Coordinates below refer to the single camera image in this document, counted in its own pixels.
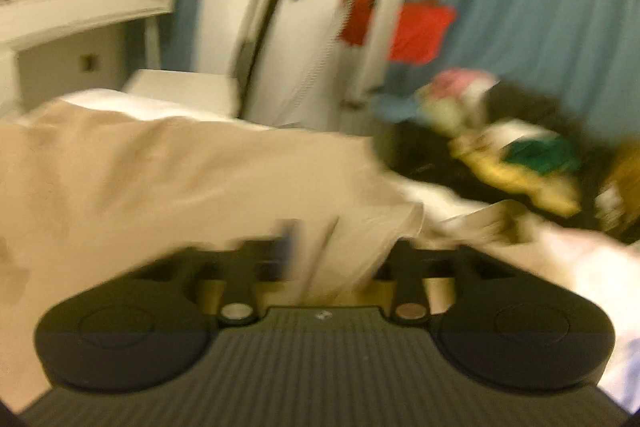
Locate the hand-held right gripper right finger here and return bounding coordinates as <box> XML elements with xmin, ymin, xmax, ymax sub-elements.
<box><xmin>375</xmin><ymin>239</ymin><xmax>512</xmax><ymax>324</ymax></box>

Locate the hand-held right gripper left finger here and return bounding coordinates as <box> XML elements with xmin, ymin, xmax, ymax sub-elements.
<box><xmin>132</xmin><ymin>219</ymin><xmax>302</xmax><ymax>324</ymax></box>

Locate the beige garment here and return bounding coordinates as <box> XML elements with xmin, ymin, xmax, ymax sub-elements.
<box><xmin>0</xmin><ymin>93</ymin><xmax>427</xmax><ymax>413</ymax></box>

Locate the pile of colourful clothes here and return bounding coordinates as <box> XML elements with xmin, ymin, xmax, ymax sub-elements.
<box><xmin>372</xmin><ymin>84</ymin><xmax>640</xmax><ymax>240</ymax></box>

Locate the yellow cloth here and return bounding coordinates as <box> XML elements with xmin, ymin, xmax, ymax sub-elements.
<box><xmin>449</xmin><ymin>132</ymin><xmax>583</xmax><ymax>215</ymax></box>

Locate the blue cloth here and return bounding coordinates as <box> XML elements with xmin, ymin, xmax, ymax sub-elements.
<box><xmin>372</xmin><ymin>93</ymin><xmax>426</xmax><ymax>122</ymax></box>

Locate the green cloth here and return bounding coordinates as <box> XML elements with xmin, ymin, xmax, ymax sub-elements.
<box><xmin>502</xmin><ymin>138</ymin><xmax>583</xmax><ymax>175</ymax></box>

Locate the pink and white cloth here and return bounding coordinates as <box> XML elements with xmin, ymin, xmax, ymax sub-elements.
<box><xmin>417</xmin><ymin>68</ymin><xmax>501</xmax><ymax>132</ymax></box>

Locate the red cloth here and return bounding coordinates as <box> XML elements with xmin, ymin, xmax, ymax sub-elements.
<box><xmin>339</xmin><ymin>0</ymin><xmax>457</xmax><ymax>64</ymax></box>

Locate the white dressing table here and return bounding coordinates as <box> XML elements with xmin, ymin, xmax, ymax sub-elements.
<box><xmin>0</xmin><ymin>0</ymin><xmax>177</xmax><ymax>118</ymax></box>

